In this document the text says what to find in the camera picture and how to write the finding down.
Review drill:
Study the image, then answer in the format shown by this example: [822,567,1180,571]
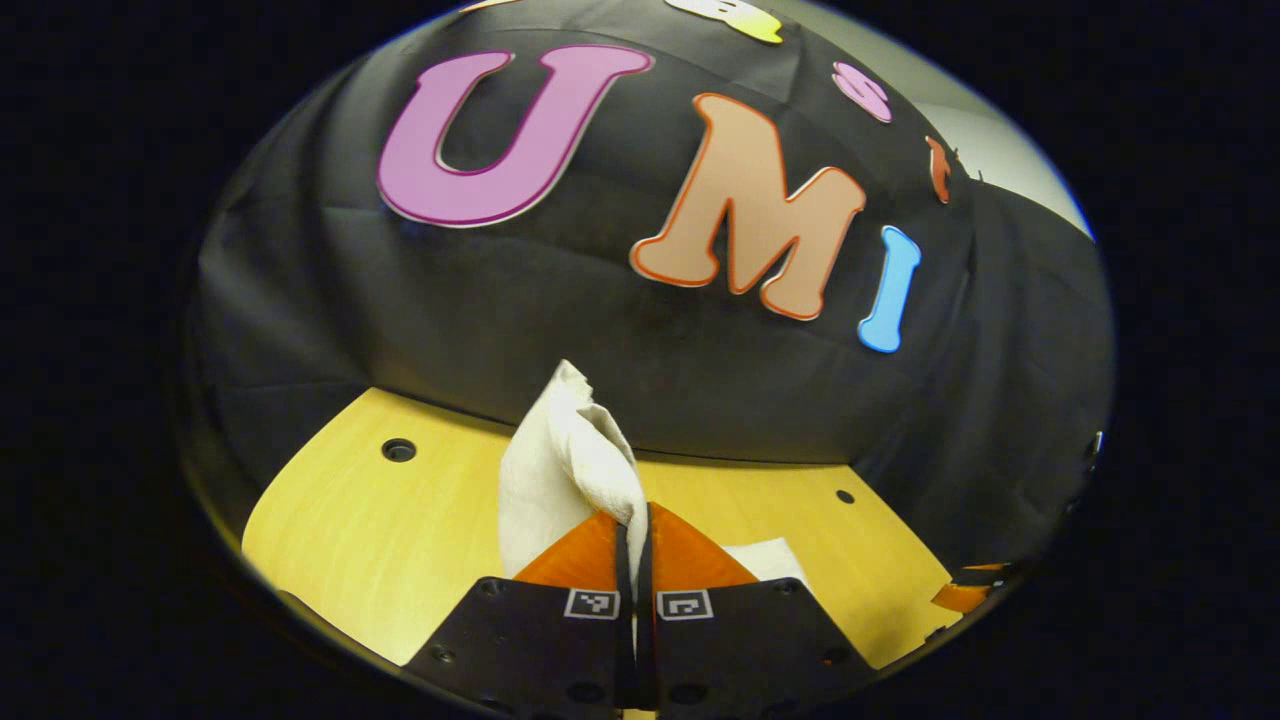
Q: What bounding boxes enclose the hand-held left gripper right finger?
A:
[636,502,879,713]

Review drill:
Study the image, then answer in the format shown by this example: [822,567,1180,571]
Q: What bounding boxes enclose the black backdrop cloth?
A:
[180,0,1116,571]

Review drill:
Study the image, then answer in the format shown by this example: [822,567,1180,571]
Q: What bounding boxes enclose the white jeans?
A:
[497,360,813,641]

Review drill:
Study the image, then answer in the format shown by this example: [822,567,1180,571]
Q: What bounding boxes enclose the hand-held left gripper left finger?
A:
[402,510,637,713]

